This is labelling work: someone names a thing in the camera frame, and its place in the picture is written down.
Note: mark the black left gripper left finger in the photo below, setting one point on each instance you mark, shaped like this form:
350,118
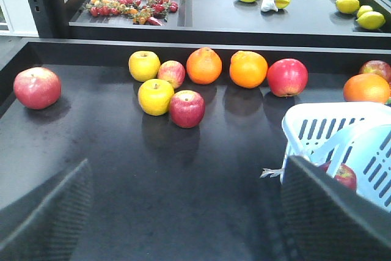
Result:
46,223

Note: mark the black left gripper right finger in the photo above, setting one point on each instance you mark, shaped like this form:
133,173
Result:
330,221

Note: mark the light blue plastic basket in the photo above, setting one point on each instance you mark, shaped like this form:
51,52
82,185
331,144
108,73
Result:
354,133

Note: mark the red apple near dish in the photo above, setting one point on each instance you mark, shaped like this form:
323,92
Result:
37,87

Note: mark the orange with navel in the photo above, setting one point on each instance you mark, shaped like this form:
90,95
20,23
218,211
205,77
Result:
366,87

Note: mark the red apple far left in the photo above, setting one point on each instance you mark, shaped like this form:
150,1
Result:
287,77

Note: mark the red yellow apple back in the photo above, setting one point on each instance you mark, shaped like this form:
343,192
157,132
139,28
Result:
377,67

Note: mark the yellow apple front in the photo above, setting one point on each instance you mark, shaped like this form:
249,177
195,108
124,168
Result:
154,96

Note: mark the dark red apple small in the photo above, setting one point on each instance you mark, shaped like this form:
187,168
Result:
187,108

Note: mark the yellow apple far left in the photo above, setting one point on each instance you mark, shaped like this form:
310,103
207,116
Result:
144,65

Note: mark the black wooden produce display stand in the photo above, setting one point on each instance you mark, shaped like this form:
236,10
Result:
139,129

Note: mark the orange left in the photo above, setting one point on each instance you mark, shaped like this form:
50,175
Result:
204,66

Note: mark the pink apple small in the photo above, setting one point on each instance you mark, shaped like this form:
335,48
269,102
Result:
173,72

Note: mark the white garlic bulb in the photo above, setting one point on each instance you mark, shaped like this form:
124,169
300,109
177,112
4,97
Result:
268,5

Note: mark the black outer upright post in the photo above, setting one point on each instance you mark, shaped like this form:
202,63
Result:
41,1

